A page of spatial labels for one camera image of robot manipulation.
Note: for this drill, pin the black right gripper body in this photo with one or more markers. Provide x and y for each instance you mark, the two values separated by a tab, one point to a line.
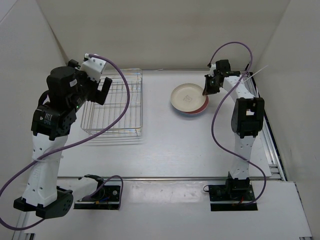
211	84

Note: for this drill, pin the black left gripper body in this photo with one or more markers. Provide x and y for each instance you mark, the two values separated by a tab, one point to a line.
87	88

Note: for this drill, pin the pink plastic plate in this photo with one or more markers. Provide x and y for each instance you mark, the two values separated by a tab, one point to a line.
199	110

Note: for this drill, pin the cream plastic plate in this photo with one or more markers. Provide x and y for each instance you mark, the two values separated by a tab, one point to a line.
187	97

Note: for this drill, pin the blue plastic plate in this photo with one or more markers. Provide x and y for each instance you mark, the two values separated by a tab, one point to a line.
186	114

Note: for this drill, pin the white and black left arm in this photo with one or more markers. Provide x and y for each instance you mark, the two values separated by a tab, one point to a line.
69	87

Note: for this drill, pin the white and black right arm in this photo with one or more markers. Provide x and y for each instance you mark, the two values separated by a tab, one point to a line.
246	121

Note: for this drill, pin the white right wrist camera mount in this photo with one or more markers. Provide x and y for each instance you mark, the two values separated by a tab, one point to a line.
212	70

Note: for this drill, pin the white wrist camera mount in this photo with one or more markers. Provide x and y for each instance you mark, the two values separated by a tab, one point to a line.
93	67
212	70

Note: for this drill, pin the chrome wire dish rack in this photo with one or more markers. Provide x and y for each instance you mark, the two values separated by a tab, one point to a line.
96	117

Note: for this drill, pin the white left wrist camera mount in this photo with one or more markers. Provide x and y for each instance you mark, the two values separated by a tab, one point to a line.
93	67

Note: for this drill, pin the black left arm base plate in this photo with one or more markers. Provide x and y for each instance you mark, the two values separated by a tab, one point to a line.
107	198

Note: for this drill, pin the aluminium table frame rail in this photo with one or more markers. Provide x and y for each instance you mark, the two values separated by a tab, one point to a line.
265	153

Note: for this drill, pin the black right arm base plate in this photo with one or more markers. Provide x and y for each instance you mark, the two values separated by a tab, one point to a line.
222	201

